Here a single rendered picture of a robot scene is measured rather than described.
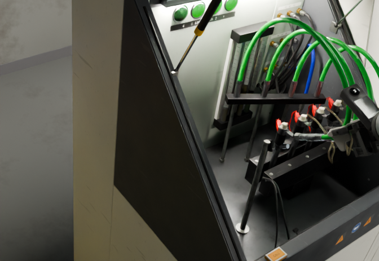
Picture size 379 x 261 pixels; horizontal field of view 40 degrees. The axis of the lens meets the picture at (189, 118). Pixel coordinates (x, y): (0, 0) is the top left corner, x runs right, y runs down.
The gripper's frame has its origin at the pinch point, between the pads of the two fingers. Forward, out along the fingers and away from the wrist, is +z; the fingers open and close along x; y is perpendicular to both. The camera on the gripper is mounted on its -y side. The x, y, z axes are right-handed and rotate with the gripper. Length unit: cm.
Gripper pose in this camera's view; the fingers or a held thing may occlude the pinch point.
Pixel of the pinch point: (338, 128)
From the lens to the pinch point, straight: 136.5
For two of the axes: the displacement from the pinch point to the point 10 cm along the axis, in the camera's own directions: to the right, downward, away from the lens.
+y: 3.6, 9.3, -0.4
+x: 9.0, -3.4, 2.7
